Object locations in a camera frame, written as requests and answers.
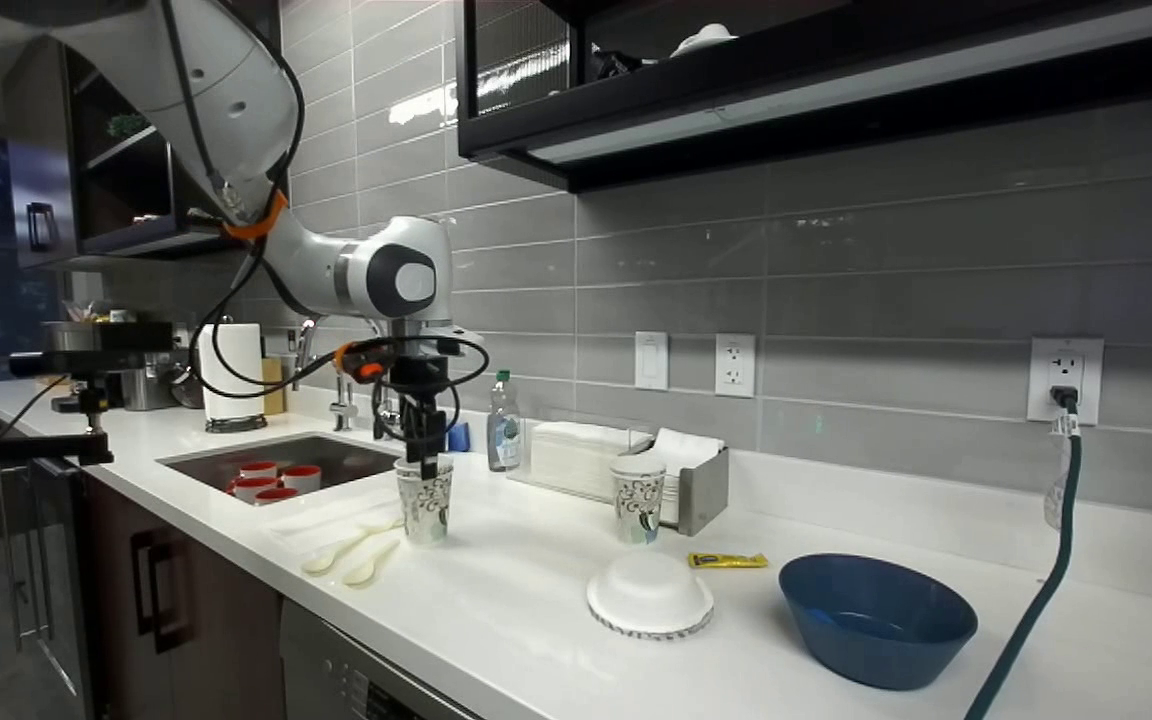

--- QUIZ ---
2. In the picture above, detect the clear dish soap bottle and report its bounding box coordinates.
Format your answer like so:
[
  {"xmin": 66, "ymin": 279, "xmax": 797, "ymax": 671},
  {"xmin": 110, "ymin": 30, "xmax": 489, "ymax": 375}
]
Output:
[{"xmin": 486, "ymin": 370, "xmax": 524, "ymax": 473}]

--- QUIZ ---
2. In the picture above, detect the undercounter fridge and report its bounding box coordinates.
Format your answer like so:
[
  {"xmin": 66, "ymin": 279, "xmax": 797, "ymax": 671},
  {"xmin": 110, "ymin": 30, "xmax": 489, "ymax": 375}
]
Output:
[{"xmin": 0, "ymin": 455, "xmax": 97, "ymax": 720}]

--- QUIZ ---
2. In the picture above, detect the white dish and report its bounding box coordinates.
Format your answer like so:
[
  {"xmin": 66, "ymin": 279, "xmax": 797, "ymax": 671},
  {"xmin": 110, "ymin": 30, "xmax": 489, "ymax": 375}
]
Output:
[{"xmin": 670, "ymin": 22, "xmax": 739, "ymax": 57}]

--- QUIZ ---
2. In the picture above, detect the paper towel roll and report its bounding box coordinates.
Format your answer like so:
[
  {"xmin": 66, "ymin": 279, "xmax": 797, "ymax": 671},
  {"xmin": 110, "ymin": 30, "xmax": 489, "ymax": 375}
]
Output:
[{"xmin": 197, "ymin": 321, "xmax": 268, "ymax": 434}]

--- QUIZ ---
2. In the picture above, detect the camera on mount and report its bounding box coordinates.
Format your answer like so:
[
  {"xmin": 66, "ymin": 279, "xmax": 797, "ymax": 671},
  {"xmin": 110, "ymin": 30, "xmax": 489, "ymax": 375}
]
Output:
[{"xmin": 8, "ymin": 320, "xmax": 177, "ymax": 467}]

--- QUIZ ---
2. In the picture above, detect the metal napkin holder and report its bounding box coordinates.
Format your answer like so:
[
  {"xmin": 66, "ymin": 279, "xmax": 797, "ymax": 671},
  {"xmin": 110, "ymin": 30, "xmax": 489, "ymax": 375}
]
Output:
[{"xmin": 658, "ymin": 446, "xmax": 731, "ymax": 538}]

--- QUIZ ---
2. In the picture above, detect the brown cabinet door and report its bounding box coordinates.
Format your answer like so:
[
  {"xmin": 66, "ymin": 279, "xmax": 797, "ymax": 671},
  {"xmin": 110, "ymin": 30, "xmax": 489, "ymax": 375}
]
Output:
[{"xmin": 84, "ymin": 474, "xmax": 285, "ymax": 720}]

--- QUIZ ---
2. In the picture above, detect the white switch plate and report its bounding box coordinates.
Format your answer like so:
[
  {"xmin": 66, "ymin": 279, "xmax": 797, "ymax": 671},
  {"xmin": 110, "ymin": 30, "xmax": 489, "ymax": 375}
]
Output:
[{"xmin": 634, "ymin": 331, "xmax": 670, "ymax": 391}]

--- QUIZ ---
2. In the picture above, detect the printed paper cup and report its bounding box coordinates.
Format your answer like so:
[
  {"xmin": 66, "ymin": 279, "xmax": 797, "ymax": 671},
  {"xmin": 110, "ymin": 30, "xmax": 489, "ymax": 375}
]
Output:
[{"xmin": 609, "ymin": 454, "xmax": 668, "ymax": 546}]

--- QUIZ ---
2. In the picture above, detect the stack of white napkins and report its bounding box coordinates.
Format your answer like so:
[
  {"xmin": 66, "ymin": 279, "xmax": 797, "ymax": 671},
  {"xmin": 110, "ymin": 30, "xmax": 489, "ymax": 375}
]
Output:
[{"xmin": 650, "ymin": 428, "xmax": 726, "ymax": 523}]

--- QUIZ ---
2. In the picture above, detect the chrome tap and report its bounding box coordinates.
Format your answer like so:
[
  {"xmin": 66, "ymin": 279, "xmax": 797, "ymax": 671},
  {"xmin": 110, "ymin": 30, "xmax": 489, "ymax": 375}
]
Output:
[{"xmin": 291, "ymin": 318, "xmax": 362, "ymax": 433}]

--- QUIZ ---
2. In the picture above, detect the stack of folded paper towels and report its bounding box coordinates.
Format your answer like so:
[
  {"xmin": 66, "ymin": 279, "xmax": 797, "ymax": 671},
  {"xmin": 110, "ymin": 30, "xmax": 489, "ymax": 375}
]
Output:
[{"xmin": 528, "ymin": 420, "xmax": 654, "ymax": 503}]

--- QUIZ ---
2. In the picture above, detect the cabinet door handle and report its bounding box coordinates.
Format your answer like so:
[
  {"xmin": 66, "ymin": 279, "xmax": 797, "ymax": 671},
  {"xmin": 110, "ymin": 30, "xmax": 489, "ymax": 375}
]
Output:
[{"xmin": 25, "ymin": 201, "xmax": 59, "ymax": 253}]

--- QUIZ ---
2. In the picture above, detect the metal kettle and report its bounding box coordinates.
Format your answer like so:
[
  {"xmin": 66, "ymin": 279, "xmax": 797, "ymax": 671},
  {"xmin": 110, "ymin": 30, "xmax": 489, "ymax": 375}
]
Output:
[{"xmin": 120, "ymin": 350, "xmax": 179, "ymax": 412}]

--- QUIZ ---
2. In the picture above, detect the dishwasher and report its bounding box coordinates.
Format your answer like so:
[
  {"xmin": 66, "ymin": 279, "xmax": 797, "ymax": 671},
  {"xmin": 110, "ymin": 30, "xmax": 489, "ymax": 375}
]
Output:
[{"xmin": 278, "ymin": 597, "xmax": 485, "ymax": 720}]

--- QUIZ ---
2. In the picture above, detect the white wall socket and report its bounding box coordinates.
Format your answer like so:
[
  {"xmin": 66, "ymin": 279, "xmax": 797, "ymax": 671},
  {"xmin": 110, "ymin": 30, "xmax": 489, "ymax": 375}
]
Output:
[
  {"xmin": 1026, "ymin": 337, "xmax": 1105, "ymax": 425},
  {"xmin": 715, "ymin": 333, "xmax": 757, "ymax": 399}
]

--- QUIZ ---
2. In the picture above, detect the white paper bowl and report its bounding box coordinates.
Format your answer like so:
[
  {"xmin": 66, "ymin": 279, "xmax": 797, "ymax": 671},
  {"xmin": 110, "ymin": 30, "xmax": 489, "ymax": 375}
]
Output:
[{"xmin": 586, "ymin": 550, "xmax": 716, "ymax": 641}]

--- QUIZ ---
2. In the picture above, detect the green cable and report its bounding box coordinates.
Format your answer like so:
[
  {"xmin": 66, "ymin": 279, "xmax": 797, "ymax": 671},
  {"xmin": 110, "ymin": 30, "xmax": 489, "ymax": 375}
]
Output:
[{"xmin": 963, "ymin": 385, "xmax": 1085, "ymax": 720}]

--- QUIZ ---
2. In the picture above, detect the black wall cabinet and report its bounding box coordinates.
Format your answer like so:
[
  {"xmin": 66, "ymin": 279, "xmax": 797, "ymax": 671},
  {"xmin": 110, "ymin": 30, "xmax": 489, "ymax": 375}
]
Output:
[{"xmin": 455, "ymin": 0, "xmax": 1152, "ymax": 195}]

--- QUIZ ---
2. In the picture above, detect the black cable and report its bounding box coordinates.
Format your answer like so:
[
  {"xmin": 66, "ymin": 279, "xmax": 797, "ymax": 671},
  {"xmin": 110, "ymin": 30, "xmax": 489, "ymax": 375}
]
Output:
[{"xmin": 0, "ymin": 375, "xmax": 69, "ymax": 523}]

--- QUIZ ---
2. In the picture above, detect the sink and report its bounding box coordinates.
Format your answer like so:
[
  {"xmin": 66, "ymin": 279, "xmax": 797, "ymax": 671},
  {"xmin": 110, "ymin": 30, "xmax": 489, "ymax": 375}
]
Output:
[{"xmin": 156, "ymin": 432, "xmax": 403, "ymax": 507}]

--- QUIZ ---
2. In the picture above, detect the white plastic spoon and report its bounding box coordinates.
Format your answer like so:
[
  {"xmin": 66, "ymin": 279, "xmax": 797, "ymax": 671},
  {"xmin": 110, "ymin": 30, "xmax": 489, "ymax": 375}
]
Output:
[
  {"xmin": 342, "ymin": 535, "xmax": 403, "ymax": 588},
  {"xmin": 300, "ymin": 528, "xmax": 369, "ymax": 575}
]

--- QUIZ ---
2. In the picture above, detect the dark wall cabinet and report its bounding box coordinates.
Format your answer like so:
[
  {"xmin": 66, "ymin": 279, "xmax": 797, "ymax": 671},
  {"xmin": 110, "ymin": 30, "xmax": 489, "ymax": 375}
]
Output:
[{"xmin": 3, "ymin": 0, "xmax": 283, "ymax": 271}]

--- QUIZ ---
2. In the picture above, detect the black door handle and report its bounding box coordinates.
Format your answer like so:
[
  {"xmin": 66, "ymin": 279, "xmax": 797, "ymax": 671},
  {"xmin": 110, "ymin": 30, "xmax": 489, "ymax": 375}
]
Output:
[{"xmin": 130, "ymin": 527, "xmax": 195, "ymax": 655}]

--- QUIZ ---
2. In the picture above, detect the blue plastic bowl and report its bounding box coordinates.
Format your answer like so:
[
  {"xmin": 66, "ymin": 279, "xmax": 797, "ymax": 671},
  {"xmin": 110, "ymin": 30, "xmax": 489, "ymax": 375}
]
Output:
[{"xmin": 778, "ymin": 553, "xmax": 980, "ymax": 692}]

